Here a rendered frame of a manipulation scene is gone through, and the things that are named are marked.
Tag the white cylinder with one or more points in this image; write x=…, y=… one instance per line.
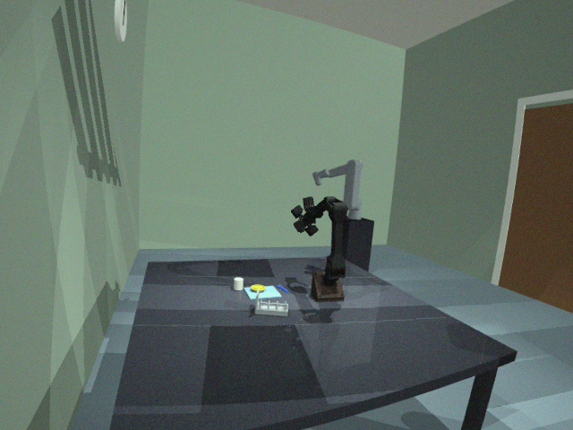
x=238, y=284

